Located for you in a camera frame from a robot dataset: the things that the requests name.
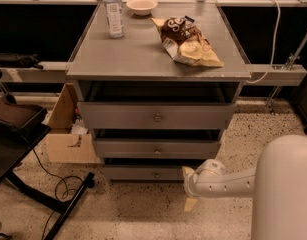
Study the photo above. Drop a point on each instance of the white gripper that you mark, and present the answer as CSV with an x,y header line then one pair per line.
x,y
192,184

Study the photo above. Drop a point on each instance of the grey bottom drawer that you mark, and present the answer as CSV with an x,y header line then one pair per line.
x,y
136,173

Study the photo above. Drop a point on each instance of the grey drawer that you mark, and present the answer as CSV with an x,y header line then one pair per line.
x,y
101,115
146,149
136,173

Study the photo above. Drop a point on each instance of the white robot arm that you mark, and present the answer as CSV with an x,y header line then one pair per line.
x,y
277,186

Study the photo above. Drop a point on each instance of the grey drawer cabinet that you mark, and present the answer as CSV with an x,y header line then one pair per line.
x,y
137,69

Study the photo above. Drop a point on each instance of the grey middle drawer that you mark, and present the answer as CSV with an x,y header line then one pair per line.
x,y
146,149

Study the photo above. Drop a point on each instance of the grey top drawer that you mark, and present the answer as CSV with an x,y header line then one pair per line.
x,y
101,115

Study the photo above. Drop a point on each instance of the cardboard box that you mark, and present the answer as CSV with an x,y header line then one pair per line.
x,y
68,141

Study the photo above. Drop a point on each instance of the yellow brown chip bag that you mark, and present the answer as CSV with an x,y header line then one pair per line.
x,y
185,43

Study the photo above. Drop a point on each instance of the metal diagonal brace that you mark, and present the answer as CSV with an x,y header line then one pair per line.
x,y
287,66

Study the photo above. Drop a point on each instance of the black stand with tray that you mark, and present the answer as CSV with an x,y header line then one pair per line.
x,y
21,130

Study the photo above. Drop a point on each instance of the white paper bowl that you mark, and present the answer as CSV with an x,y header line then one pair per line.
x,y
141,7

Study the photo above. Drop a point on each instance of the clear plastic water bottle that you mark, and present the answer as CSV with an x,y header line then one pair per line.
x,y
114,16

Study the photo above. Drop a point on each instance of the metal rail frame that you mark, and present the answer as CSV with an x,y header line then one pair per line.
x,y
250,20

